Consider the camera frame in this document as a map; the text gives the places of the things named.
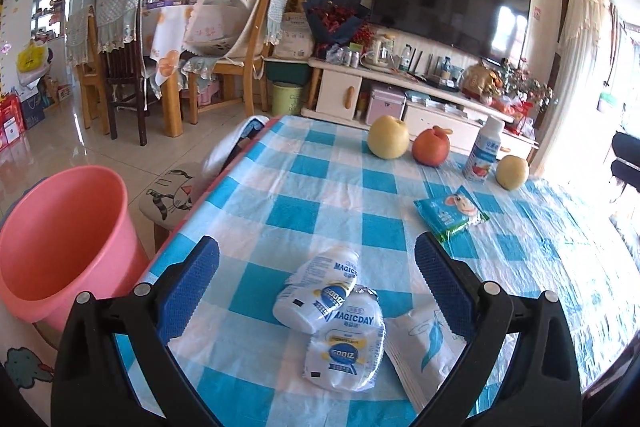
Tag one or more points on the dried flower arrangement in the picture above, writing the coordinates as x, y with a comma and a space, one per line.
530, 84

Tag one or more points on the dark wooden chair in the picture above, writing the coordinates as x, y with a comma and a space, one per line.
125, 77

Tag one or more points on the gold ornament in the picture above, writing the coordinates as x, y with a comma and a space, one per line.
480, 79

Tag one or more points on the crushed white drink bottle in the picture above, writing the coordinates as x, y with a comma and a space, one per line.
320, 279

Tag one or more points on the white Magicday pouch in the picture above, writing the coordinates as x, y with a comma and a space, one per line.
345, 347

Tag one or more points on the white yogurt drink bottle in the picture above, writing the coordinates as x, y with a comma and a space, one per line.
484, 152

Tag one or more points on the pink storage case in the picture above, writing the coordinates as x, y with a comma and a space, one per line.
386, 104

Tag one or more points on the pink plastic bucket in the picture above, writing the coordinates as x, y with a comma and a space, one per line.
60, 247

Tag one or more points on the tree floor sticker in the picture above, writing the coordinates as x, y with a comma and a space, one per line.
22, 366

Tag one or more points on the light wooden chair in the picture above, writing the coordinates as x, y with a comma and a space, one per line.
252, 72

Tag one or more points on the blue white checked tablecloth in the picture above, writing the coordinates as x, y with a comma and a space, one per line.
310, 167

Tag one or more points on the yellow plastic bag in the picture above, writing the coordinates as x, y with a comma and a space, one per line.
32, 59

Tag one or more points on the lace covered wooden chair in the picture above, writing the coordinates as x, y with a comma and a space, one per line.
82, 37

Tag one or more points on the dark wrapped flower bouquet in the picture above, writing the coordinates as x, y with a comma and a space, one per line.
335, 17

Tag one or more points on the dining table with printed cloth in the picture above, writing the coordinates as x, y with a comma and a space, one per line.
167, 32

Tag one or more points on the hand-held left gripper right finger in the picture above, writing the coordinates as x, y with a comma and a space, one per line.
445, 287

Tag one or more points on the white tote bag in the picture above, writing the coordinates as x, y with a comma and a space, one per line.
225, 7

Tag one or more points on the cream television cabinet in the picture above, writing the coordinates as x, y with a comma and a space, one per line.
335, 92

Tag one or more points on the small yellow pear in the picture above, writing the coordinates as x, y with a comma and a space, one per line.
512, 172

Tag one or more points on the red gift boxes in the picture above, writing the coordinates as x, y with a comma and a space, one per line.
10, 122

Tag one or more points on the green waste bin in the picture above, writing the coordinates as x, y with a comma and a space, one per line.
286, 99

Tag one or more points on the cream lace curtain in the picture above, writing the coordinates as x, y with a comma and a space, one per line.
582, 22

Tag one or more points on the clear water bottle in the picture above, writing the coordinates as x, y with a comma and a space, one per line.
405, 59

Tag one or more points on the white sack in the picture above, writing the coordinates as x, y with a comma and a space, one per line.
294, 37

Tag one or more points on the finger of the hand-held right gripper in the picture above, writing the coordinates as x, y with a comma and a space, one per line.
627, 174
629, 146

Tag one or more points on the white feather print packet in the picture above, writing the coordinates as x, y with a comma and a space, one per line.
425, 347

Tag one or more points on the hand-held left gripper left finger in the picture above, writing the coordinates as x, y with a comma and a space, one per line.
192, 287

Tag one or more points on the red apple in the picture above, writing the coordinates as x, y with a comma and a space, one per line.
431, 148

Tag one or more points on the large yellow pear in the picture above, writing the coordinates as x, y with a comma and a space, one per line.
387, 137

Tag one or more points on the cartoon-print stool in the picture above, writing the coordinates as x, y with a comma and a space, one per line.
170, 197

